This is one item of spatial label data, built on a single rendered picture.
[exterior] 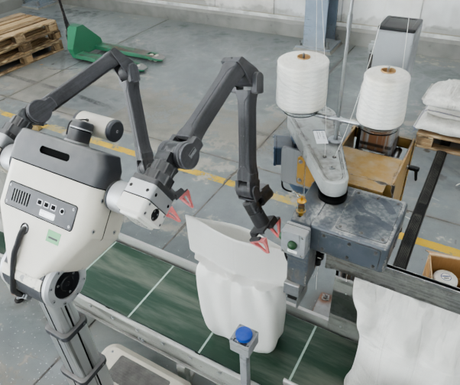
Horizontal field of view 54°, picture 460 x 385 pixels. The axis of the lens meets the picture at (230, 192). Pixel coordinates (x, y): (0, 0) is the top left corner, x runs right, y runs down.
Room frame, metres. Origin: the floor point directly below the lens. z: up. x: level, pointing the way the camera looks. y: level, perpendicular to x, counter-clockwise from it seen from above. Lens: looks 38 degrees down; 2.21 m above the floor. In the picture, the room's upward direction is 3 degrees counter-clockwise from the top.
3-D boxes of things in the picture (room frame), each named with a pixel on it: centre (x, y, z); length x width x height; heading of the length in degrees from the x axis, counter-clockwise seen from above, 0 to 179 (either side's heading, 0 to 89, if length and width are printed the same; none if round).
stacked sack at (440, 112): (3.65, -2.11, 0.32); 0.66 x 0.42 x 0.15; 143
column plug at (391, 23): (1.41, -0.56, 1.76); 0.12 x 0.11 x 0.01; 148
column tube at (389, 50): (1.41, -0.56, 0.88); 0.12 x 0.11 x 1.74; 148
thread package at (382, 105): (1.22, -0.47, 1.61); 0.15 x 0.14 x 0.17; 58
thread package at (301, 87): (1.35, -0.25, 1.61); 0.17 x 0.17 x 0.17
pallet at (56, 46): (6.17, 2.96, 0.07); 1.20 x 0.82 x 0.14; 146
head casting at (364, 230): (1.02, -0.36, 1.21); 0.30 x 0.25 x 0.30; 58
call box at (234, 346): (0.95, -0.02, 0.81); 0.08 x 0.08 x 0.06; 58
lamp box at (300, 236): (0.96, -0.19, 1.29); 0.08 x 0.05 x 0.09; 58
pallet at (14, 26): (6.15, 2.95, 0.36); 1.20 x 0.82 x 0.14; 144
